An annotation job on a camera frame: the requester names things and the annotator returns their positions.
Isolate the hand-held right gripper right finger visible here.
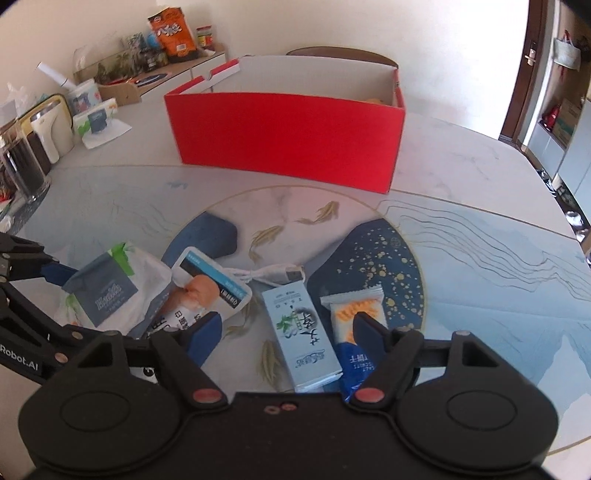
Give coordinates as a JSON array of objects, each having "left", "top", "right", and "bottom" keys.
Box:
[{"left": 346, "top": 311, "right": 502, "bottom": 409}]

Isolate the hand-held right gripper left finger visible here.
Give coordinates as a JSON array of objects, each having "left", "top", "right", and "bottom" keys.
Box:
[{"left": 69, "top": 311, "right": 230, "bottom": 409}]

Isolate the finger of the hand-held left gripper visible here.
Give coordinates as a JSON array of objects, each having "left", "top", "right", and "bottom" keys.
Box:
[
  {"left": 0, "top": 282, "right": 122, "bottom": 356},
  {"left": 0, "top": 233, "right": 64, "bottom": 283}
]

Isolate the blue biscuit packet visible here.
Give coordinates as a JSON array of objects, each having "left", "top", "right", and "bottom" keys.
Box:
[{"left": 320, "top": 285, "right": 399, "bottom": 403}]

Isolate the white packet with hand picture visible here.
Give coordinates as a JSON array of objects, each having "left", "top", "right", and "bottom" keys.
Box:
[{"left": 150, "top": 247, "right": 254, "bottom": 343}]

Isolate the light blue carton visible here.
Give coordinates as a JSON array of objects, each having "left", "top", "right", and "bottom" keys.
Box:
[{"left": 261, "top": 284, "right": 344, "bottom": 394}]

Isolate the white usb cable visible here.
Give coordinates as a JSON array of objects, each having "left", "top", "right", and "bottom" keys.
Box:
[{"left": 225, "top": 264, "right": 307, "bottom": 290}]

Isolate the white wet wipes pack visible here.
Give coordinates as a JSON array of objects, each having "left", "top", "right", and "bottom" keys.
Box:
[{"left": 52, "top": 242, "right": 175, "bottom": 341}]

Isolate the red cardboard box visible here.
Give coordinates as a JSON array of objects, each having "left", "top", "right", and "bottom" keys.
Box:
[{"left": 164, "top": 55, "right": 407, "bottom": 195}]

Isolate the patterned marble desktop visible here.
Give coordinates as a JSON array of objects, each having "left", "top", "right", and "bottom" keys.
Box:
[{"left": 0, "top": 99, "right": 591, "bottom": 462}]

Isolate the glass jar with dark contents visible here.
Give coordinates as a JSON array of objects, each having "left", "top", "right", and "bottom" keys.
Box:
[{"left": 0, "top": 124, "right": 52, "bottom": 205}]

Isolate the white kettle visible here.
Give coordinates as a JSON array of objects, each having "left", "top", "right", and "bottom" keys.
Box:
[{"left": 28, "top": 98, "right": 75, "bottom": 165}]

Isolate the white paper napkin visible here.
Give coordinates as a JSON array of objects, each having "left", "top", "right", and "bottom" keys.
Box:
[{"left": 82, "top": 120, "right": 133, "bottom": 150}]

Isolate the green white tissue pack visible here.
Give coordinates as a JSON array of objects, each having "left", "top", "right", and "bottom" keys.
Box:
[{"left": 72, "top": 102, "right": 120, "bottom": 138}]

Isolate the white printed mug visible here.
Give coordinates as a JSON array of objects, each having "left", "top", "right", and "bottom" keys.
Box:
[{"left": 66, "top": 78, "right": 103, "bottom": 117}]

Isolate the white lint roller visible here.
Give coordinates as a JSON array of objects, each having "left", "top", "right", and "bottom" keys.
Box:
[{"left": 36, "top": 61, "right": 75, "bottom": 89}]

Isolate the small brown cardboard box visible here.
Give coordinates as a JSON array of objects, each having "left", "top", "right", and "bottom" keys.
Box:
[{"left": 98, "top": 83, "right": 142, "bottom": 108}]

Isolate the clear dome container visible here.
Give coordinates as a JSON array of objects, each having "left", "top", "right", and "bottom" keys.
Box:
[{"left": 72, "top": 45, "right": 140, "bottom": 86}]

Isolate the blue round mat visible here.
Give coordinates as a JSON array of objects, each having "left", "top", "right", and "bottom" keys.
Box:
[{"left": 133, "top": 71, "right": 170, "bottom": 87}]

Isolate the white sideboard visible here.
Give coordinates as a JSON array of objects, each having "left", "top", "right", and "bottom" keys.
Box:
[{"left": 73, "top": 44, "right": 228, "bottom": 108}]

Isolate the orange snack bag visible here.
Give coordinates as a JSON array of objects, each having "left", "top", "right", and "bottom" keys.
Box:
[{"left": 148, "top": 7, "right": 200, "bottom": 64}]

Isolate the wooden chair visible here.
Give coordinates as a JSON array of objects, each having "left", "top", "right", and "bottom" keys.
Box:
[{"left": 285, "top": 46, "right": 399, "bottom": 71}]

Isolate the cardboard box on shelf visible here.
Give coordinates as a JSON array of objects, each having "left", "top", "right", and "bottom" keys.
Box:
[{"left": 551, "top": 98, "right": 583, "bottom": 145}]

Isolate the pale tote bag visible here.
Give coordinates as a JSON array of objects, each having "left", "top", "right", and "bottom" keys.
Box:
[{"left": 553, "top": 30, "right": 582, "bottom": 71}]

